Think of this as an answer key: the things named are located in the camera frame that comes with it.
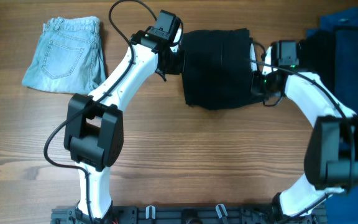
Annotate black shorts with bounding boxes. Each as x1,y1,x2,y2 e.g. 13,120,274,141
181,28,262,110

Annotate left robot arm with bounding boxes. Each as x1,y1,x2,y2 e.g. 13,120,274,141
51,11,184,223

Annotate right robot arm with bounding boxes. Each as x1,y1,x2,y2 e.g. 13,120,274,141
251,40,358,223

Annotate folded light blue jeans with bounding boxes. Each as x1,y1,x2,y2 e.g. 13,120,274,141
22,16,107,95

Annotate blue garment pile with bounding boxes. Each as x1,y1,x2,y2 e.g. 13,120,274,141
307,7,358,223

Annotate left black cable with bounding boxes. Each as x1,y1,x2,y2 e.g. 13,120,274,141
43,0,158,224

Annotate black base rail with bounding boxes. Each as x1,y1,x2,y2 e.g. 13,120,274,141
50,203,328,224

